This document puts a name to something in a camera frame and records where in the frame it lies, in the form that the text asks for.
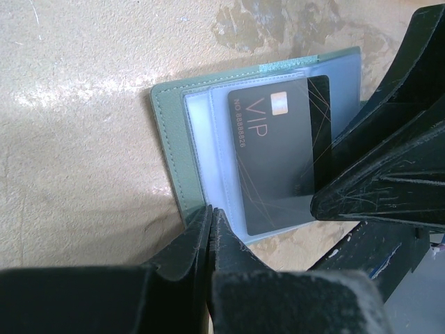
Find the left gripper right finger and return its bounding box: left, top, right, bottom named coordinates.
left=210, top=209, right=386, bottom=333

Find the sage green card holder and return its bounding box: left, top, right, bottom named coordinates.
left=149, top=47, right=362, bottom=244

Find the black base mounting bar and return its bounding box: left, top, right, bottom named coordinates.
left=310, top=221, right=430, bottom=301

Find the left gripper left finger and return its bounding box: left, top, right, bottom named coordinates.
left=1, top=206, right=213, bottom=333

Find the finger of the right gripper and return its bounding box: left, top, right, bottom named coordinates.
left=311, top=5, right=444, bottom=231

